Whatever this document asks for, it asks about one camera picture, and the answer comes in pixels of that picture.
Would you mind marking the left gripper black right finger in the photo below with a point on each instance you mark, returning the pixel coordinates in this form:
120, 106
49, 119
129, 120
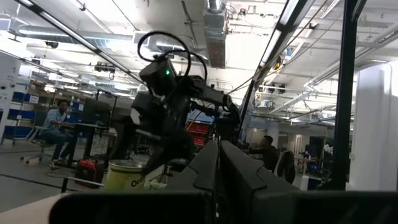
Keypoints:
239, 174

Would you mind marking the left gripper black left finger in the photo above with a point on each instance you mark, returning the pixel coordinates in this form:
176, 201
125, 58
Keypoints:
202, 168

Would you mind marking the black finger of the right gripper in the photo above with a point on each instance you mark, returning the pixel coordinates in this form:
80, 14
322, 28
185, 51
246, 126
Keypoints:
174, 152

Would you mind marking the oranges can green label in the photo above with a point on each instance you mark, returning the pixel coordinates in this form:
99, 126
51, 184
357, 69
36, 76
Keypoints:
121, 177

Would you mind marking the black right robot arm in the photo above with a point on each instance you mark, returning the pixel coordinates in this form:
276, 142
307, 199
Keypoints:
211, 93

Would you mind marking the red storage bins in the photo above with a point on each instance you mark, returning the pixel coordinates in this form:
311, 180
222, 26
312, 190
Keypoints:
199, 129

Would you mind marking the person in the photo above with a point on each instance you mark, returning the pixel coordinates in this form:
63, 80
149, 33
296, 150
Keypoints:
269, 155
54, 121

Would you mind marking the dark jacket on chair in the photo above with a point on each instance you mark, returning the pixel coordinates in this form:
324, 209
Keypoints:
287, 166

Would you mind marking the black computer monitor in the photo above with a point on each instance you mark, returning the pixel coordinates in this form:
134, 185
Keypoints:
96, 112

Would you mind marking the black desk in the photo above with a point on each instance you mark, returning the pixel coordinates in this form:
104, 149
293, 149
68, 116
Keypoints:
90, 126

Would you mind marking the red tool box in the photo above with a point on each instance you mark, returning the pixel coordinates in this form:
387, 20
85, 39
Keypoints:
88, 168

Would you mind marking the grey office chair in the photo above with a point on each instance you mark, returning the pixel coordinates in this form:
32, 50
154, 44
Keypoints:
37, 137

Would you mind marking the blue bin storage rack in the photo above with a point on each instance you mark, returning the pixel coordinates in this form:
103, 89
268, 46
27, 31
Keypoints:
21, 115

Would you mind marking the metal ventilation duct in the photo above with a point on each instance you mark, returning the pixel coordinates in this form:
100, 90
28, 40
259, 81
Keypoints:
215, 37

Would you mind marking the black vertical frame post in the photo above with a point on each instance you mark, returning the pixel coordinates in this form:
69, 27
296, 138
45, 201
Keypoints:
345, 93

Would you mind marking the black frame beam with lights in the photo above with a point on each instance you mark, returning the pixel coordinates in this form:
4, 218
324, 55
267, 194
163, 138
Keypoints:
287, 29

